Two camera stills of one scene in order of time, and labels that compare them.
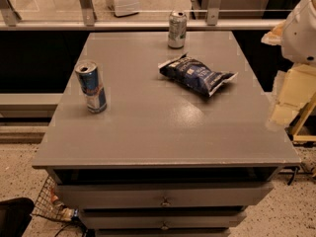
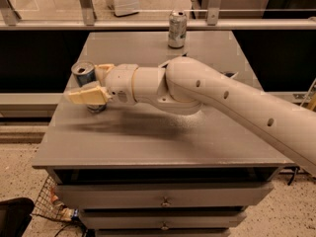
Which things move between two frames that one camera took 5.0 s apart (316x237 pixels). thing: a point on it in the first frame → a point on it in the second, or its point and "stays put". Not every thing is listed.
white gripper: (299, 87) → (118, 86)
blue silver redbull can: (95, 94) stays put
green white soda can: (177, 30) stays put
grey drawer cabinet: (163, 133) stays put
